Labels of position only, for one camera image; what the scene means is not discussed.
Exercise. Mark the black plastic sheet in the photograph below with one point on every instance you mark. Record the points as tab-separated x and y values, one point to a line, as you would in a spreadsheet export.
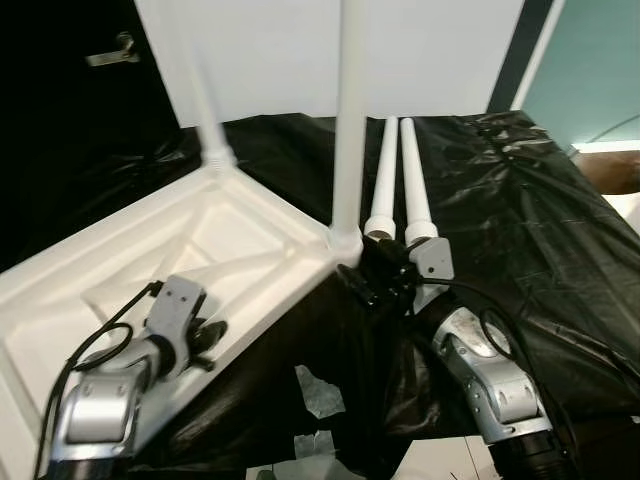
540	300

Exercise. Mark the brown wooden table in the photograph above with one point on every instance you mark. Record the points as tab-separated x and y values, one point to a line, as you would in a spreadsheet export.
612	175

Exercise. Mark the black door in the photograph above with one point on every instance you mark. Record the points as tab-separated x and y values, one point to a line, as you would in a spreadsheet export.
50	90

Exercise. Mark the teal glass panel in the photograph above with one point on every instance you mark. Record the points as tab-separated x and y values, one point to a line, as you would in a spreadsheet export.
600	60

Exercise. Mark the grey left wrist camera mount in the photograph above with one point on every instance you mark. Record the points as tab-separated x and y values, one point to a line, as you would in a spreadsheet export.
178	300

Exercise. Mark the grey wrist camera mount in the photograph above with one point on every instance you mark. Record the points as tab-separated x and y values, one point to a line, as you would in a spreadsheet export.
178	300
432	260

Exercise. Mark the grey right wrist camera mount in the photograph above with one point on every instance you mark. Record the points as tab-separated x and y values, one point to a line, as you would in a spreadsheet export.
432	260

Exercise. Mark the dark door frame post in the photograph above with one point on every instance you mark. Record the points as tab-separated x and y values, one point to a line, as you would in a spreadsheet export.
525	50

